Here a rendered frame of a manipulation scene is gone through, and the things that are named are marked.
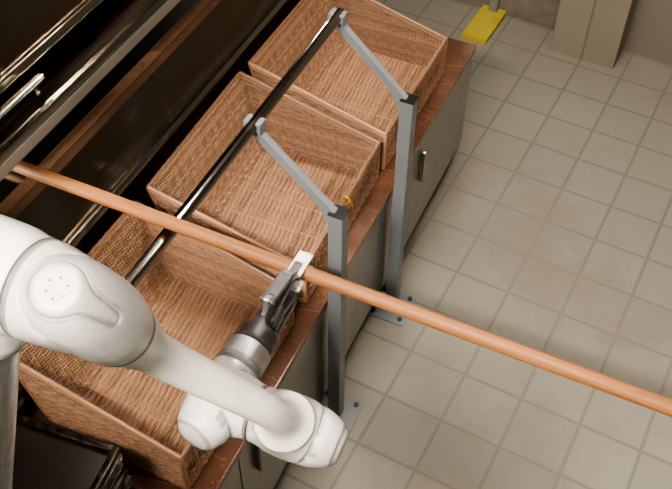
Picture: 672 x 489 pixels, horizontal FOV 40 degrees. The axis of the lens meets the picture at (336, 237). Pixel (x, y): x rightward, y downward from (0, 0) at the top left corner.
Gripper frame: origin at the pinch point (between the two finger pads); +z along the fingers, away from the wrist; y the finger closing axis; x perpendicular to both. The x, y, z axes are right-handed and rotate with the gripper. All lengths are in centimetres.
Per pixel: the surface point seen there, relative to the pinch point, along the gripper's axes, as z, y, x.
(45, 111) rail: -2, -24, -53
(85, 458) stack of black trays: -38, 39, -34
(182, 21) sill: 66, 3, -67
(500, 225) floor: 141, 119, 13
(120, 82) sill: 37, 2, -67
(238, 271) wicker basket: 28, 47, -33
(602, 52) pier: 256, 112, 24
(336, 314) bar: 37, 64, -9
